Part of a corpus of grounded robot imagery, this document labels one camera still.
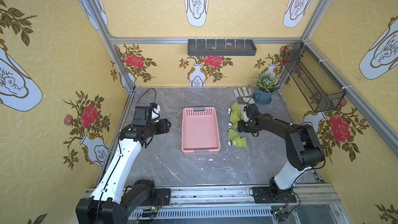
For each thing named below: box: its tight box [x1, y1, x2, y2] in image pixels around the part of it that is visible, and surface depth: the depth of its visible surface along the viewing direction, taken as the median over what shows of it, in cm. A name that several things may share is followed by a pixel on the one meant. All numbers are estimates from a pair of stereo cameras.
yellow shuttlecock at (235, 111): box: [227, 102, 242, 117], surface depth 108 cm
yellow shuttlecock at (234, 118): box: [228, 113, 243, 127], surface depth 100 cm
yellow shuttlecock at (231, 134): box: [226, 126, 239, 141], surface depth 96 cm
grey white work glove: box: [233, 86, 257, 108], surface depth 119 cm
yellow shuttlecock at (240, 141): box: [226, 136, 248, 148], surface depth 90 cm
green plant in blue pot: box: [252, 73, 281, 105], surface depth 105 cm
